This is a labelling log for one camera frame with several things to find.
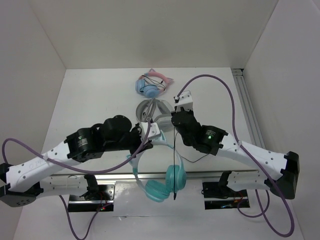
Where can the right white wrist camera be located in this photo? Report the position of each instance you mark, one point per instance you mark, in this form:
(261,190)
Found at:
(183,102)

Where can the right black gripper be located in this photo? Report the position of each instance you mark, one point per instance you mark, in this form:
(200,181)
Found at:
(190,111)

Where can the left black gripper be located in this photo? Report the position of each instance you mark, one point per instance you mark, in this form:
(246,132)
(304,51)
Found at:
(136,130)

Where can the blue pink cat-ear headphones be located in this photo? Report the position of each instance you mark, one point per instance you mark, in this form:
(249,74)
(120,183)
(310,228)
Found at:
(152,84)

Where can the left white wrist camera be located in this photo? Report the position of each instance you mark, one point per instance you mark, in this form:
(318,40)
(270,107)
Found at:
(151,130)

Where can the aluminium side rail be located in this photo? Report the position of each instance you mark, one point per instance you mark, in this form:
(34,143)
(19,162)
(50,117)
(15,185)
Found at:
(247,106)

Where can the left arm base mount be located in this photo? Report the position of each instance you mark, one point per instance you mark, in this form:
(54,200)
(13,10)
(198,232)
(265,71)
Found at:
(102,201)

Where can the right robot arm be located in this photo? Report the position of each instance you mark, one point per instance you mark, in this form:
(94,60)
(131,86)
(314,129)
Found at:
(276,172)

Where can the white grey headphones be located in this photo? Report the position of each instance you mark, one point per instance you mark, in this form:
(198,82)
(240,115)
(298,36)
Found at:
(157,110)

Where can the aluminium front rail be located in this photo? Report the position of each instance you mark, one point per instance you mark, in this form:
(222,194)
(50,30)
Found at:
(127,177)

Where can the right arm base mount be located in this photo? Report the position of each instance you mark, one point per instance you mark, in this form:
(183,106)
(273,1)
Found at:
(218,198)

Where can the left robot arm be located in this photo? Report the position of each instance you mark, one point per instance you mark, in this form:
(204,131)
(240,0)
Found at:
(55,172)

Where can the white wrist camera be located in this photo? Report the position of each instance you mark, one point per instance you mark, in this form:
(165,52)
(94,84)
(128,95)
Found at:
(151,130)
(183,102)

